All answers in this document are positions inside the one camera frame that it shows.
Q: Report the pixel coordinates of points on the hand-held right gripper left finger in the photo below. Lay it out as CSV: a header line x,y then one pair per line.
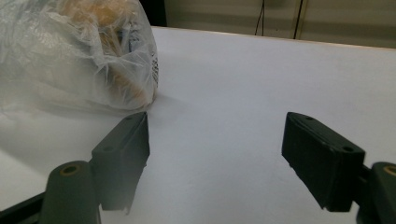
x,y
121,161

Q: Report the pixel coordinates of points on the wooden table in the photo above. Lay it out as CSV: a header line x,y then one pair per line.
x,y
280,38

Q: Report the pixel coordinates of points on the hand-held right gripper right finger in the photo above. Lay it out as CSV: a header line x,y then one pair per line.
x,y
323,168

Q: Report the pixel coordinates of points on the clear plastic bag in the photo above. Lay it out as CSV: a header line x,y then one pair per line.
x,y
46,62

